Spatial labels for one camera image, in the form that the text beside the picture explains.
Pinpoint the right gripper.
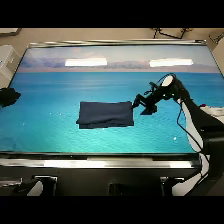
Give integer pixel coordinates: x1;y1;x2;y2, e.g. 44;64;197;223
132;93;158;116

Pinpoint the dark blue garment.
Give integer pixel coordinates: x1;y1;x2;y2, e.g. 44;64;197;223
75;100;135;130

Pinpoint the black garment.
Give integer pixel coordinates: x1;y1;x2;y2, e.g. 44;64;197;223
0;87;22;109

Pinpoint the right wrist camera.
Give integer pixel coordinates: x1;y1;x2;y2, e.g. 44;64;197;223
143;81;160;98

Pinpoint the black cable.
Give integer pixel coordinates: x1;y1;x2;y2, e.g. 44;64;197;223
175;98;205;154

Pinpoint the silver frame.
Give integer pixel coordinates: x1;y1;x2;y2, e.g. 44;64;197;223
0;38;224;197

